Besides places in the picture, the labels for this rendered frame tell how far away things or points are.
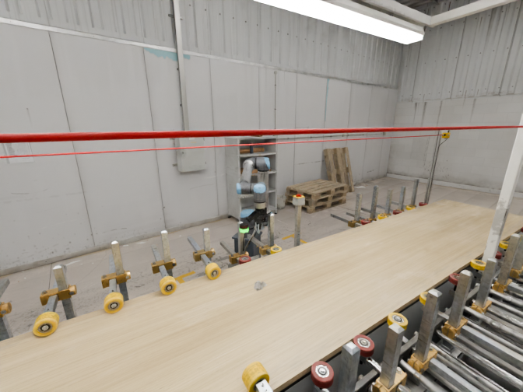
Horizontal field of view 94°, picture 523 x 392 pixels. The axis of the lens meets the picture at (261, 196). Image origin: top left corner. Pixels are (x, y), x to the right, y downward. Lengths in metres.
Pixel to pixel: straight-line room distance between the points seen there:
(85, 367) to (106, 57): 3.57
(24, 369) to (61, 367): 0.13
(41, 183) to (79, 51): 1.69
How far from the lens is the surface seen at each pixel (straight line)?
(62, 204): 4.13
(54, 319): 1.47
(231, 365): 1.11
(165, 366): 1.16
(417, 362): 1.34
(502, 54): 8.91
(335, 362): 1.31
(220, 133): 0.31
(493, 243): 2.17
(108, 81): 4.08
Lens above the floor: 1.76
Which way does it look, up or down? 16 degrees down
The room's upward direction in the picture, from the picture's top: straight up
